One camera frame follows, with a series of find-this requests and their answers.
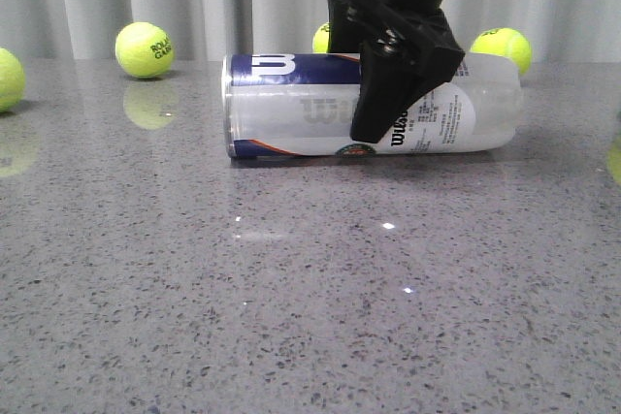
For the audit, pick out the yellow tennis ball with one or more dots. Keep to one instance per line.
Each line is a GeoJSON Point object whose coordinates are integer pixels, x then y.
{"type": "Point", "coordinates": [144, 50]}
{"type": "Point", "coordinates": [321, 39]}
{"type": "Point", "coordinates": [505, 42]}

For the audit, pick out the white blue Wilson tennis can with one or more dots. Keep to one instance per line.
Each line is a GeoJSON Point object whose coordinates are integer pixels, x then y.
{"type": "Point", "coordinates": [302, 105]}

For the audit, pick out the yellow tennis ball centre rear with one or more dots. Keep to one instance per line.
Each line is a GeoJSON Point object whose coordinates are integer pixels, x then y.
{"type": "Point", "coordinates": [321, 39]}

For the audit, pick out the Wilson 3 tennis ball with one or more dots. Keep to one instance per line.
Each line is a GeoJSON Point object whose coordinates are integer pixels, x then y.
{"type": "Point", "coordinates": [12, 80]}

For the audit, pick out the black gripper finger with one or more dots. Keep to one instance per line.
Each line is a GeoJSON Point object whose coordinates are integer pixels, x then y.
{"type": "Point", "coordinates": [349, 34]}
{"type": "Point", "coordinates": [389, 86]}

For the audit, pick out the yellow tennis ball left rear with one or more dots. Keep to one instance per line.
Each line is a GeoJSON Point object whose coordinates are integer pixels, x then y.
{"type": "Point", "coordinates": [144, 50]}

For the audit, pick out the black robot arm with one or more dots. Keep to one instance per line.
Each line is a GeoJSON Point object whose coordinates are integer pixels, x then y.
{"type": "Point", "coordinates": [406, 49]}

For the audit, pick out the yellow tennis ball right rear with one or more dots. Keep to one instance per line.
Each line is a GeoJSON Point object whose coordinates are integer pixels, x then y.
{"type": "Point", "coordinates": [505, 42]}

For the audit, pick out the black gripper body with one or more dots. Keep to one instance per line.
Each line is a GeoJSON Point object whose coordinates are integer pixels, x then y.
{"type": "Point", "coordinates": [407, 31]}

